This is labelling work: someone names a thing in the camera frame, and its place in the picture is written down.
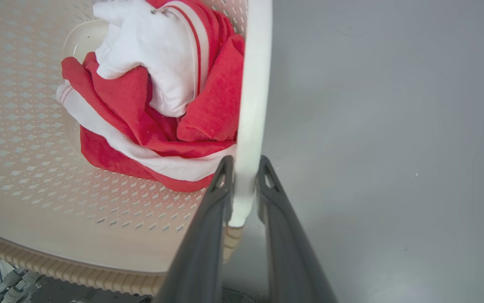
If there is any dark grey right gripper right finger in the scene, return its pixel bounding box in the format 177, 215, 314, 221
256, 155, 338, 303

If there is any white cloth garment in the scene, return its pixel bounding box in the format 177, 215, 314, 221
93, 0, 210, 118

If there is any cream perforated plastic laundry basket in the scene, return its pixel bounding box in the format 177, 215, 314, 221
0, 0, 273, 297

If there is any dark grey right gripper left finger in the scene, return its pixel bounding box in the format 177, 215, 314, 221
153, 155, 235, 303

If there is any red towel with white stripe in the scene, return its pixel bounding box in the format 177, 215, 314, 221
56, 0, 246, 193

